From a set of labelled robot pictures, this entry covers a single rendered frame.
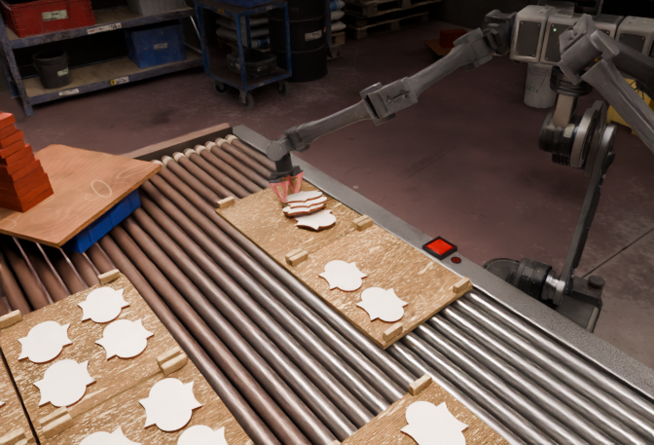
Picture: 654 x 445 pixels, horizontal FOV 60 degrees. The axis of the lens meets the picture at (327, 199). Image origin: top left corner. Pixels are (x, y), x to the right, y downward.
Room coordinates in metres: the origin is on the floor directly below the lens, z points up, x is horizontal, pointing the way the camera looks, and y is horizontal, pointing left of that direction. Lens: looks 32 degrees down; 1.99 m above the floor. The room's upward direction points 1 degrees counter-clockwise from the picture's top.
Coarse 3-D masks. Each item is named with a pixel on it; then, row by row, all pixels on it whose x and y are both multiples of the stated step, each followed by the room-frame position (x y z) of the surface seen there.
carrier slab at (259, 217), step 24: (264, 192) 1.73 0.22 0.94; (288, 192) 1.73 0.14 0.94; (240, 216) 1.58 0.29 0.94; (264, 216) 1.57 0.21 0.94; (288, 216) 1.57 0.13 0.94; (336, 216) 1.56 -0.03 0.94; (360, 216) 1.56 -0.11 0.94; (264, 240) 1.44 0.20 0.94; (288, 240) 1.44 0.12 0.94; (312, 240) 1.43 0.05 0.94; (336, 240) 1.43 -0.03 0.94; (288, 264) 1.32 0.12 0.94
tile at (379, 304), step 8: (368, 288) 1.19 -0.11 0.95; (376, 288) 1.19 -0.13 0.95; (368, 296) 1.16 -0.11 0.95; (376, 296) 1.16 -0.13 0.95; (384, 296) 1.15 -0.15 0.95; (392, 296) 1.15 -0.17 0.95; (360, 304) 1.13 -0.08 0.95; (368, 304) 1.13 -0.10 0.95; (376, 304) 1.12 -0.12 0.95; (384, 304) 1.12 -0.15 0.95; (392, 304) 1.12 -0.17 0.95; (400, 304) 1.12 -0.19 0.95; (368, 312) 1.10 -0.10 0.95; (376, 312) 1.10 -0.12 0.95; (384, 312) 1.09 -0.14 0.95; (392, 312) 1.09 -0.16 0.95; (400, 312) 1.09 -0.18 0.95; (384, 320) 1.07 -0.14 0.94; (392, 320) 1.06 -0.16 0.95
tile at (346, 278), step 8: (328, 264) 1.30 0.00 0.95; (336, 264) 1.30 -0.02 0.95; (344, 264) 1.30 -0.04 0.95; (352, 264) 1.30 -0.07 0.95; (328, 272) 1.26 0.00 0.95; (336, 272) 1.26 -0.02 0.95; (344, 272) 1.26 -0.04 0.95; (352, 272) 1.26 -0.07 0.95; (360, 272) 1.26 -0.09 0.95; (328, 280) 1.23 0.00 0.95; (336, 280) 1.22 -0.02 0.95; (344, 280) 1.22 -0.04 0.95; (352, 280) 1.22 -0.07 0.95; (360, 280) 1.22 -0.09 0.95; (336, 288) 1.20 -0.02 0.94; (344, 288) 1.19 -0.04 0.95; (352, 288) 1.19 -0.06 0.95
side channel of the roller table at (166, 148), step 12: (192, 132) 2.21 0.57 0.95; (204, 132) 2.21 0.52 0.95; (216, 132) 2.22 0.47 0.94; (228, 132) 2.26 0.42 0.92; (156, 144) 2.11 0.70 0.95; (168, 144) 2.11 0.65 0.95; (180, 144) 2.12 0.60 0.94; (192, 144) 2.15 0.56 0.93; (120, 156) 2.01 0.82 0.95; (132, 156) 2.01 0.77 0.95; (144, 156) 2.02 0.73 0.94; (156, 156) 2.05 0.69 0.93; (168, 156) 2.08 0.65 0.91
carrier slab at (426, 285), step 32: (320, 256) 1.35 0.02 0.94; (352, 256) 1.35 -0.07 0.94; (384, 256) 1.34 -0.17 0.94; (416, 256) 1.34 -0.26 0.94; (320, 288) 1.20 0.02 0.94; (384, 288) 1.20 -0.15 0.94; (416, 288) 1.19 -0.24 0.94; (448, 288) 1.19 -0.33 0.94; (352, 320) 1.08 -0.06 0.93; (416, 320) 1.07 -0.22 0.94
